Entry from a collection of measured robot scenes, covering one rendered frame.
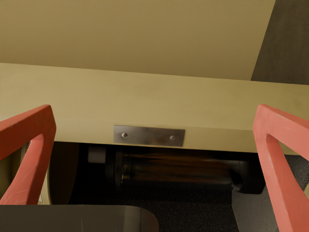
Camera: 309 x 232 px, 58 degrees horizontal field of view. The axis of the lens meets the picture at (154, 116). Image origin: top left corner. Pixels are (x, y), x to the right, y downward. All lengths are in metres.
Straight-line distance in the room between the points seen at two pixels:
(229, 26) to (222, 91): 0.37
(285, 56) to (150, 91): 0.34
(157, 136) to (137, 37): 0.44
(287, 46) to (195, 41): 0.21
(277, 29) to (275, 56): 0.05
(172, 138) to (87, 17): 0.46
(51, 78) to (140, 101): 0.11
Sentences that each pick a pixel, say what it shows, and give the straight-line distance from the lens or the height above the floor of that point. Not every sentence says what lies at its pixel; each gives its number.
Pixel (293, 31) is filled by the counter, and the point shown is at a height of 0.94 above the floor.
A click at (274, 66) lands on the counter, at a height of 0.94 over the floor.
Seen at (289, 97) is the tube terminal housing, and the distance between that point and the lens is 0.38.
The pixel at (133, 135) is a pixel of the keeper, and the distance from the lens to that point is 0.28.
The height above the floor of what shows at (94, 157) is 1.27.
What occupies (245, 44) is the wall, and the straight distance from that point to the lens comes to 0.73.
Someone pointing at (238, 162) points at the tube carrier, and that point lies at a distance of 0.43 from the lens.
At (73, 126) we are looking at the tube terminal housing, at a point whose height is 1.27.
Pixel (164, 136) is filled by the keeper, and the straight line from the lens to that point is 0.28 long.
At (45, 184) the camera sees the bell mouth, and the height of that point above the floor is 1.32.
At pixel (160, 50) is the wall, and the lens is 0.70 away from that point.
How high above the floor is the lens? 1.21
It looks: 3 degrees down
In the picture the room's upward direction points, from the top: 86 degrees counter-clockwise
